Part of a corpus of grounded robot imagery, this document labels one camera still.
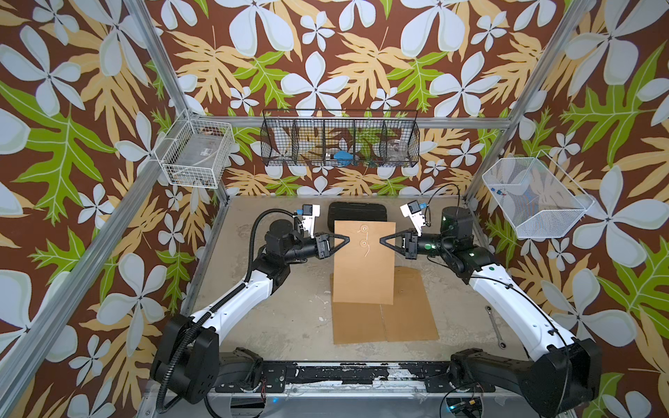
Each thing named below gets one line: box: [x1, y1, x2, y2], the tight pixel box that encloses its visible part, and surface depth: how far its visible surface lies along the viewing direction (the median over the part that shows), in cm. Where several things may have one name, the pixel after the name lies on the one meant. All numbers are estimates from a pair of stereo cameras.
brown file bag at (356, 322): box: [330, 272, 389, 345], surface depth 85 cm
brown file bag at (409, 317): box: [379, 266, 440, 343], surface depth 90 cm
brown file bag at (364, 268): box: [332, 220, 396, 305], surface depth 72 cm
